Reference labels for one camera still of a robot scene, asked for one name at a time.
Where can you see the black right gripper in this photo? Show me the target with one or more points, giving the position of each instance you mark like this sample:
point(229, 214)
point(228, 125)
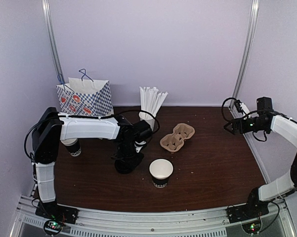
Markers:
point(236, 127)

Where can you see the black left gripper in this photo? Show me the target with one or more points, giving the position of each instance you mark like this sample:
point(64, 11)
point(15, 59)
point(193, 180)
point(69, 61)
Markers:
point(118, 154)

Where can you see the black paper coffee cup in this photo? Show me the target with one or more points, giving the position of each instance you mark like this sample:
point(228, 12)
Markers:
point(160, 171)

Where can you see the black paper cups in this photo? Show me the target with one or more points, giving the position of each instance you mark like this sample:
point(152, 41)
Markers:
point(72, 146)

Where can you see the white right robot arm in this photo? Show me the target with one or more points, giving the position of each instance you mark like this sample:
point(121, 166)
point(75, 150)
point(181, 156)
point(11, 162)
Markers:
point(284, 156)

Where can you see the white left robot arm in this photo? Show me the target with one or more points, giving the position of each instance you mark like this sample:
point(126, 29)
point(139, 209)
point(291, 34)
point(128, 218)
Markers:
point(54, 128)

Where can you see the remaining black lids stack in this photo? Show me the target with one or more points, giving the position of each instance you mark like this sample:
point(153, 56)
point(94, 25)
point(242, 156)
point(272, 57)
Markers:
point(125, 167)

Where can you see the white cup holding straws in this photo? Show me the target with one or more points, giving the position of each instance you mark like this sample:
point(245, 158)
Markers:
point(147, 117)

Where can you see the brown cardboard cup carrier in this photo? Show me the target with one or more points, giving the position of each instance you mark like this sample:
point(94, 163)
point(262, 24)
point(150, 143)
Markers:
point(175, 141)

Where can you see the wrapped white straws bundle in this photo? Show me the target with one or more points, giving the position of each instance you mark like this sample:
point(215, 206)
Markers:
point(151, 99)

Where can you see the blue checkered paper bag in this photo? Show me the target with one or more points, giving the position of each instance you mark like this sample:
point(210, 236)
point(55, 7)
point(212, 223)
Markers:
point(85, 96)

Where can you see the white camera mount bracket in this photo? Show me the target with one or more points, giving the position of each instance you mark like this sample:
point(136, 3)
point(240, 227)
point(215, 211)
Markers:
point(139, 145)

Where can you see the right aluminium frame post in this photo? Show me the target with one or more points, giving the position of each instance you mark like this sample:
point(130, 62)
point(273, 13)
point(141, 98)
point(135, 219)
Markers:
point(248, 45)

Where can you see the aluminium frame post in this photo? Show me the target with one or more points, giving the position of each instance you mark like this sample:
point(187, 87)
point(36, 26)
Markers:
point(52, 40)
point(248, 45)

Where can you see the aluminium front rail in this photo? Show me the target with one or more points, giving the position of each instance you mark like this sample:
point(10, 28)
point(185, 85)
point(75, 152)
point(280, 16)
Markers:
point(199, 223)

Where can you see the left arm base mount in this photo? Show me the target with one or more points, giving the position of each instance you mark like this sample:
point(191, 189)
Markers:
point(57, 217)

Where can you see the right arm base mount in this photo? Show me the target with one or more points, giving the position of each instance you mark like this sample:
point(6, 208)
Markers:
point(249, 218)

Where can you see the left aluminium frame post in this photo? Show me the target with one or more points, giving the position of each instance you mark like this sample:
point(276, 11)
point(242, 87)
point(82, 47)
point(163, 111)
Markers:
point(52, 40)

